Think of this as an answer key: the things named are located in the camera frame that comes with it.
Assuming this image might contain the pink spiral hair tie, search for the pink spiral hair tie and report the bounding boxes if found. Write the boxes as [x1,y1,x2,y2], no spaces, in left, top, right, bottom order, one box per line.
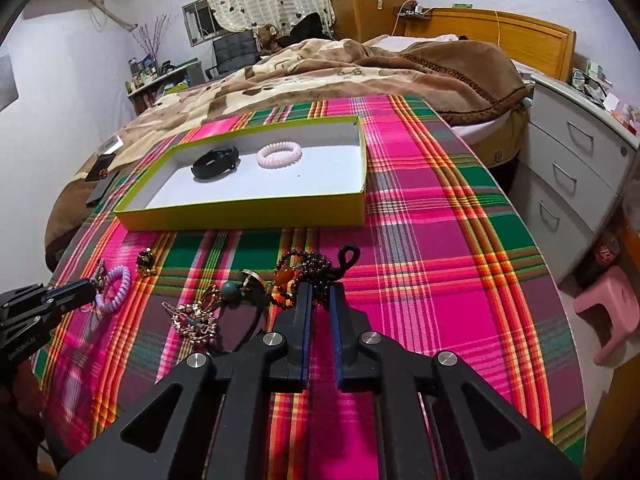
[256,141,303,169]

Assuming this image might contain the black smart band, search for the black smart band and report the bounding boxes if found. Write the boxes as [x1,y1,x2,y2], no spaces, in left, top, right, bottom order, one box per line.
[192,146,241,179]

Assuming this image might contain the white desk shelf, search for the white desk shelf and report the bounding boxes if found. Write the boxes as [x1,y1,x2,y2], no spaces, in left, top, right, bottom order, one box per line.
[125,60,203,111]

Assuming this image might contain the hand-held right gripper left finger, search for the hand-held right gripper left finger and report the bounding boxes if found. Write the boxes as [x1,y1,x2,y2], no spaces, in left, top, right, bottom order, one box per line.
[57,280,314,480]

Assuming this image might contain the white pillow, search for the white pillow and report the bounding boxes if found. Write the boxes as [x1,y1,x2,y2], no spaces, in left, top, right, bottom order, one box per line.
[362,34,458,47]

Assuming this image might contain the pink plastic stool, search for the pink plastic stool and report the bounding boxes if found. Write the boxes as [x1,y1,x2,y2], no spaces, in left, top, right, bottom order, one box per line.
[572,266,640,365]

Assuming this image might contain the gold rhinestone hair clip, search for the gold rhinestone hair clip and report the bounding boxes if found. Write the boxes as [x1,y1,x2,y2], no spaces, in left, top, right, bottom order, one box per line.
[161,285,223,346]

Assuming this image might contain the black chair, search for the black chair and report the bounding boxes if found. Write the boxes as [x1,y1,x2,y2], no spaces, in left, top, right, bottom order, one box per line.
[206,30,261,80]

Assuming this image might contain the pink green plaid cloth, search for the pink green plaid cloth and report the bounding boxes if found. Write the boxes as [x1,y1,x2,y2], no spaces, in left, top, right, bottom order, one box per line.
[32,95,588,480]

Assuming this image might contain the brown teddy bear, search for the brown teddy bear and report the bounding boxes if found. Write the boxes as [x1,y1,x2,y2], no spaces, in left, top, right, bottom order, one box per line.
[255,23,281,53]

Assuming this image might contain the gold ring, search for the gold ring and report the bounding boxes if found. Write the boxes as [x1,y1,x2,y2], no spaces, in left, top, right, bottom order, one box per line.
[239,269,268,291]

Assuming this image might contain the window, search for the window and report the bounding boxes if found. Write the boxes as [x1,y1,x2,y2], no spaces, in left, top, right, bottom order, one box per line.
[181,0,221,47]

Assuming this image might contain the black phone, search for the black phone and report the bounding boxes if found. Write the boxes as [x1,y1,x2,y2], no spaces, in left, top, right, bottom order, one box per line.
[85,167,120,206]

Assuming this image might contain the white drawer cabinet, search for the white drawer cabinet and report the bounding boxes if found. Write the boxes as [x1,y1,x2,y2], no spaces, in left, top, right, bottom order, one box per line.
[510,72,640,286]

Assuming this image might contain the bed with brown blanket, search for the bed with brown blanket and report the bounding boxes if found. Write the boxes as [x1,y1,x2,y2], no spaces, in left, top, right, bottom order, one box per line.
[45,37,401,271]

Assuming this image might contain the purple branches in vase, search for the purple branches in vase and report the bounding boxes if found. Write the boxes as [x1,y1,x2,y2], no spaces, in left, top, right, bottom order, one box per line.
[131,14,176,68]

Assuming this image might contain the yellow cable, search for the yellow cable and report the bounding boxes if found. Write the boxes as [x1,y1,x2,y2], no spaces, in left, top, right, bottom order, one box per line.
[392,0,418,36]

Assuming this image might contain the yellow-green cardboard box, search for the yellow-green cardboard box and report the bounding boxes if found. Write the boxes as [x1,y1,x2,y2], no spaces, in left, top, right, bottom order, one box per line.
[114,115,368,232]

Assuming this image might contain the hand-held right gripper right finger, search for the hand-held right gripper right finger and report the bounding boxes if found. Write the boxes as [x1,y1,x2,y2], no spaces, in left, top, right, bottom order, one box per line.
[327,282,583,480]

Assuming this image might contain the plain brown blanket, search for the plain brown blanket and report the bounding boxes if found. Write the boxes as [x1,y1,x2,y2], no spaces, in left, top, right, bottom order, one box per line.
[362,40,533,126]

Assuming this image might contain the dark bead bracelet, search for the dark bead bracelet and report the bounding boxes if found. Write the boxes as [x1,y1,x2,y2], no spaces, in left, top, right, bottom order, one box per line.
[274,243,360,311]

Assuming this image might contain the green bead black hair tie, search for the green bead black hair tie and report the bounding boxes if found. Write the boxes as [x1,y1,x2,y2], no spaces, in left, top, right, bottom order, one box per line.
[207,280,268,356]

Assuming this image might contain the yellow bed base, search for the yellow bed base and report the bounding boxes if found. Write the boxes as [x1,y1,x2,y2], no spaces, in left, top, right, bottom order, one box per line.
[472,110,531,168]

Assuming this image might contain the purple spiral hair tie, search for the purple spiral hair tie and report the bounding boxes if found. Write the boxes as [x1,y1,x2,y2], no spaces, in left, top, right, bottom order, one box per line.
[94,265,132,313]

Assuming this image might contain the wooden headboard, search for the wooden headboard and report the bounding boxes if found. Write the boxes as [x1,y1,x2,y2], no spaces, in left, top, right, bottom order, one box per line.
[405,7,576,83]

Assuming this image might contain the red soda bottle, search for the red soda bottle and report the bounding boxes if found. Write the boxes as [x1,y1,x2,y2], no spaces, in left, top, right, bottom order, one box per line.
[592,232,621,268]

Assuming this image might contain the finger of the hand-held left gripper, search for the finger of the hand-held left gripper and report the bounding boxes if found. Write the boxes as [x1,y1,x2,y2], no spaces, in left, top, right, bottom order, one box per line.
[44,279,101,312]

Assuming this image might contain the eyeglasses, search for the eyeglasses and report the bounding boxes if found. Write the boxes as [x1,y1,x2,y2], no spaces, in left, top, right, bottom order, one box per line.
[570,67,608,96]

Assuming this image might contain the black clothing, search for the black clothing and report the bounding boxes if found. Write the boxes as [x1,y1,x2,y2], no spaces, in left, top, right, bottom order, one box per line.
[287,12,323,41]

